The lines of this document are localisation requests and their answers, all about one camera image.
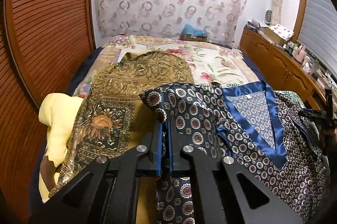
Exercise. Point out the yellow cloth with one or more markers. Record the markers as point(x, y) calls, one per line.
point(58, 112)

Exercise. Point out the wooden louvered wardrobe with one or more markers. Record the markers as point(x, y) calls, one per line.
point(43, 43)

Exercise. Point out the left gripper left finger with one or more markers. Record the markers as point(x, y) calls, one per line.
point(107, 190)

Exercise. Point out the palm leaf print sheet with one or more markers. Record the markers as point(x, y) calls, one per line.
point(291, 96)

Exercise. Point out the pink thermos jug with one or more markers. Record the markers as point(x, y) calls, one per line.
point(300, 53)

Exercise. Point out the navy circle-patterned satin garment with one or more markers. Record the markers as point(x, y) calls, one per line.
point(261, 132)

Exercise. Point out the cardboard box with dotted cloth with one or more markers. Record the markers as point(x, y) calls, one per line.
point(276, 34)

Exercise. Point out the gold paisley patterned garment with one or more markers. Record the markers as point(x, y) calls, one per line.
point(112, 118)

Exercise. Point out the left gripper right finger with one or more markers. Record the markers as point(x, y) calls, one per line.
point(223, 191)

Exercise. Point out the navy bed sheet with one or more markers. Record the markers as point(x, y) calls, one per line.
point(82, 71)

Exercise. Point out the grey window blind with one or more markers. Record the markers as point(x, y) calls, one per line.
point(318, 31)

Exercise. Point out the wooden sideboard cabinet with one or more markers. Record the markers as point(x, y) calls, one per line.
point(281, 71)

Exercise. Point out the small white fan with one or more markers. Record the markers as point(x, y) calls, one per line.
point(268, 17)

